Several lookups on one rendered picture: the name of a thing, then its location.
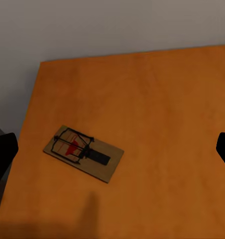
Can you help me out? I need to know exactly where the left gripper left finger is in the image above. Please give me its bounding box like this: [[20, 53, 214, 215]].
[[0, 132, 18, 180]]

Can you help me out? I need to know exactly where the mousetrap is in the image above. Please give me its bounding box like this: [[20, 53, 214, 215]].
[[43, 125, 124, 183]]

